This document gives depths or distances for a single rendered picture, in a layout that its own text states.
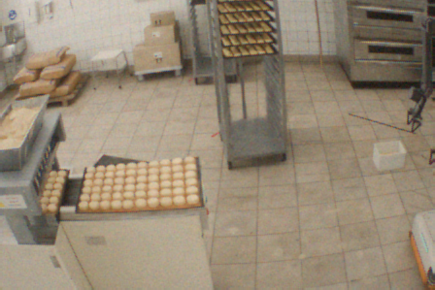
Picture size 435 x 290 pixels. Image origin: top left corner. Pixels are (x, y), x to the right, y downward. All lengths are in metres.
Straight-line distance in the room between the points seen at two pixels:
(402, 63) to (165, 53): 3.04
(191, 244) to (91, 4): 4.66
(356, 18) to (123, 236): 3.71
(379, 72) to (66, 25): 4.44
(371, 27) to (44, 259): 4.18
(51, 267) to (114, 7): 4.60
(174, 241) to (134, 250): 0.21
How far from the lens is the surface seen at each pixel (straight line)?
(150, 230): 1.98
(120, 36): 6.14
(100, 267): 2.22
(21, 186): 1.74
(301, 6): 5.82
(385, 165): 3.67
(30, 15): 6.55
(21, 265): 2.15
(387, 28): 4.99
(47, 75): 5.63
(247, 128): 4.01
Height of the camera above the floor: 2.02
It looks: 27 degrees down
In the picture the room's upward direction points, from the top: 6 degrees counter-clockwise
